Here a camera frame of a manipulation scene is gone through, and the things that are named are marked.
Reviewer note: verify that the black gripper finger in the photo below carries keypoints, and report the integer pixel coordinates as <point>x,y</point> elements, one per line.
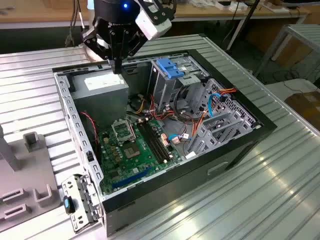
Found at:
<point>93,41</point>
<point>135,42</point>

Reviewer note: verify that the metal disk bay cage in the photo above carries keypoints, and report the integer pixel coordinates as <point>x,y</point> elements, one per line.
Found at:
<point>237,120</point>

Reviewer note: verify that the blue plastic drive latch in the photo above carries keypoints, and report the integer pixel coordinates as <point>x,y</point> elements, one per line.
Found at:
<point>170,68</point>

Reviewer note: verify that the metal optical drive cage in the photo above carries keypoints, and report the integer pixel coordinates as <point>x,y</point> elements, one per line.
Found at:
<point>160,92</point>

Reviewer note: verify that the wooden desk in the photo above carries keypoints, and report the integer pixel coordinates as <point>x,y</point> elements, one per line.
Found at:
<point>200,13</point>
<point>37,15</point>

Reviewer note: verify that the grey power supply unit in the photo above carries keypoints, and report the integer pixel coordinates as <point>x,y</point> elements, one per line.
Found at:
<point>100,105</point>

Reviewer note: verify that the black RAM slot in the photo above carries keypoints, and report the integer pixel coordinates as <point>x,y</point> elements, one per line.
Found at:
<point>153,142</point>
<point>149,143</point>
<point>160,140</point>
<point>157,141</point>

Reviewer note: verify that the CPU socket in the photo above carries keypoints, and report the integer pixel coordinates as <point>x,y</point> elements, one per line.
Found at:
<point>130,150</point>

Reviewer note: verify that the white small box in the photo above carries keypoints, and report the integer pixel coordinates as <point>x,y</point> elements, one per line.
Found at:
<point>237,7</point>

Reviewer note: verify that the black stand pole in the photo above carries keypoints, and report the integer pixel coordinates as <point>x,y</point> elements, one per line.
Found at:
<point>246,20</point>

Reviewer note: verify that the green motherboard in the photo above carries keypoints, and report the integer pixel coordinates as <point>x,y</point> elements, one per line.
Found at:
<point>147,160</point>

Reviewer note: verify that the blue expansion slot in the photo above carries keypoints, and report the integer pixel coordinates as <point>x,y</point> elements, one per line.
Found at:
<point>132,178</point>

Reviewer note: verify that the grey parts rack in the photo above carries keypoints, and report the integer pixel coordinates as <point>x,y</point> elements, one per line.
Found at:
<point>25,170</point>

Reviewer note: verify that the black open PC case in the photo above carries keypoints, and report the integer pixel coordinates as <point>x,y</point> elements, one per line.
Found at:
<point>175,190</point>

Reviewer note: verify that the cardboard box under table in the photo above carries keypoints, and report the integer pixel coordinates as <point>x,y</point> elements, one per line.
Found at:
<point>292,50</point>

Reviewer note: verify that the blue black latch clip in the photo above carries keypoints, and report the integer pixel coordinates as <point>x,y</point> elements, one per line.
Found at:
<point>68,203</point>

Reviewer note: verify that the brown flat cardboard box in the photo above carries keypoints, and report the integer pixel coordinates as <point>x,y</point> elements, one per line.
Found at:
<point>307,105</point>

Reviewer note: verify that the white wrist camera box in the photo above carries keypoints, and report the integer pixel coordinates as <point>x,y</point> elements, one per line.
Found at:
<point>155,26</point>

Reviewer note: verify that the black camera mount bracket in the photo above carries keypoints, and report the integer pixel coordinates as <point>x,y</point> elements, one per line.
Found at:
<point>162,11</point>

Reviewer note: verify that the metal rear slot bracket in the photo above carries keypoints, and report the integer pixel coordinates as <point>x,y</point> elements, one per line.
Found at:
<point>82,200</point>

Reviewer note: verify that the metal frame table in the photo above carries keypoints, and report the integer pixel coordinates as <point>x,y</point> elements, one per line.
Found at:
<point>307,32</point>

